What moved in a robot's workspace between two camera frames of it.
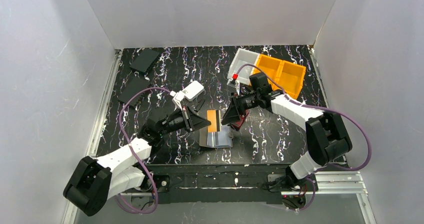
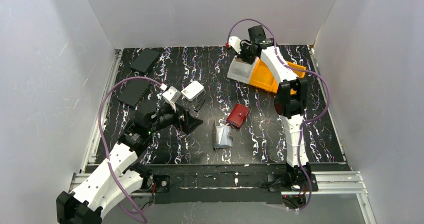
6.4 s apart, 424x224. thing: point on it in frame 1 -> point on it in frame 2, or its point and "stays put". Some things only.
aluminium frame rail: [69, 216] stays put
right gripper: [239, 103] -> [247, 57]
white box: [192, 90] stays put
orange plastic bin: [271, 66] stays put
